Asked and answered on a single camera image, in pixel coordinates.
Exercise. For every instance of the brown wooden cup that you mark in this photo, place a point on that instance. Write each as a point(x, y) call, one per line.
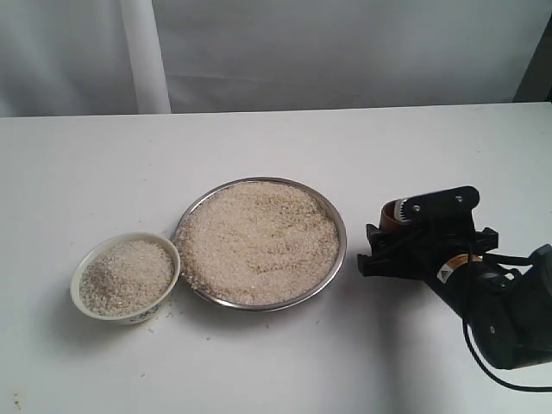
point(390, 216)

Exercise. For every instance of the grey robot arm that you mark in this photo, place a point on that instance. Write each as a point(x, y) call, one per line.
point(505, 300)

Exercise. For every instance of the white ceramic rice bowl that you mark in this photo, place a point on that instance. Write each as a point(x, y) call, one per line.
point(126, 279)

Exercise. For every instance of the white backdrop sheet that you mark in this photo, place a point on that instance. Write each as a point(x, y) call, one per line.
point(67, 58)

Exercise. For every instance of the white vertical pole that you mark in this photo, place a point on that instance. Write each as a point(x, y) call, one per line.
point(145, 57)

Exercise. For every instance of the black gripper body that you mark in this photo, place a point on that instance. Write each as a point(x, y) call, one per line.
point(452, 268)

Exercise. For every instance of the round metal rice tray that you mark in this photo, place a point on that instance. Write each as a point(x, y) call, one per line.
point(260, 244)

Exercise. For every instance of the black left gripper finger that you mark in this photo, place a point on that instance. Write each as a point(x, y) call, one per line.
point(394, 264)

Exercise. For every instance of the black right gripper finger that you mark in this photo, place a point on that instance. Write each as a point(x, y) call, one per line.
point(387, 240)

